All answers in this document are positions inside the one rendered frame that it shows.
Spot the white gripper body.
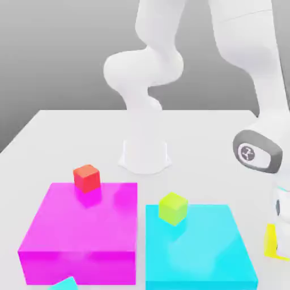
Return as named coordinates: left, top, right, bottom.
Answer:
left=275, top=223, right=290, bottom=257

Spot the small yellow cube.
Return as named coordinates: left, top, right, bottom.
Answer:
left=263, top=223, right=290, bottom=262

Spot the small lime green cube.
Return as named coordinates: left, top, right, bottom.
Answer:
left=158, top=191, right=189, bottom=227

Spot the small red cube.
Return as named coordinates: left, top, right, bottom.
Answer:
left=72, top=164, right=101, bottom=194

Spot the small cyan cube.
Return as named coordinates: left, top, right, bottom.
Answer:
left=46, top=276, right=79, bottom=290

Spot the large cyan box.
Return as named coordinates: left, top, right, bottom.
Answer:
left=144, top=204, right=259, bottom=290

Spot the large magenta box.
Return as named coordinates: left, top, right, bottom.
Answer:
left=17, top=182, right=138, bottom=287

